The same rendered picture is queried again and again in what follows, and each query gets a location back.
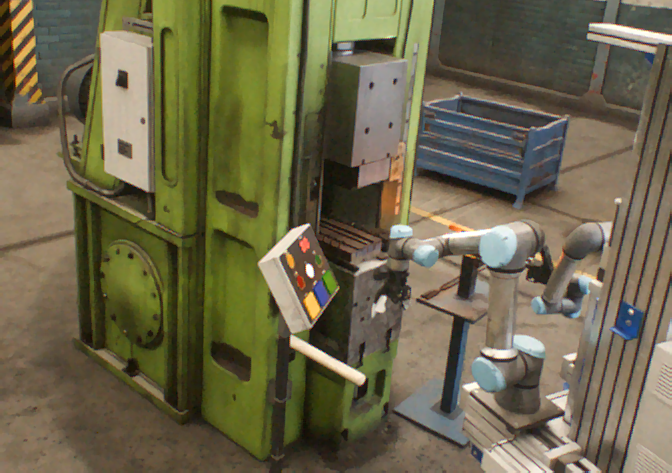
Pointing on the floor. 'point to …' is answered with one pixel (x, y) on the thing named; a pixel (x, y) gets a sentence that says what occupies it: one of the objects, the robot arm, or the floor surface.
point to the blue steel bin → (492, 144)
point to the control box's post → (280, 395)
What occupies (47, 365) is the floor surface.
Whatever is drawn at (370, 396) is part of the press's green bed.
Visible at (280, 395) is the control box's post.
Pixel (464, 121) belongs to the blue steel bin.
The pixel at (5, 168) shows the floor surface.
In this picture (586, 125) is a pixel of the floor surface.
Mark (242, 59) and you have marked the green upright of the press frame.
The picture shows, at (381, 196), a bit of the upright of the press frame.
